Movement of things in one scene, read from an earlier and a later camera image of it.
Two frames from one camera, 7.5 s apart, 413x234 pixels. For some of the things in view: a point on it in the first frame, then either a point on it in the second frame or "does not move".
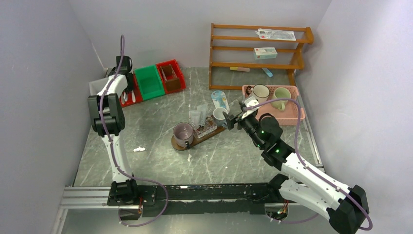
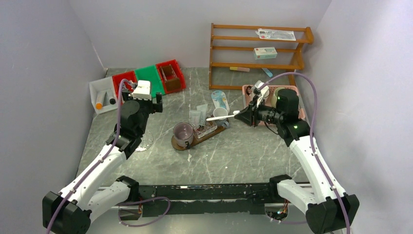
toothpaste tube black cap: [203, 109] does not move
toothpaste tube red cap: [195, 118] does not move
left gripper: [130, 89] to [154, 107]
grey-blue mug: [218, 115] does not move
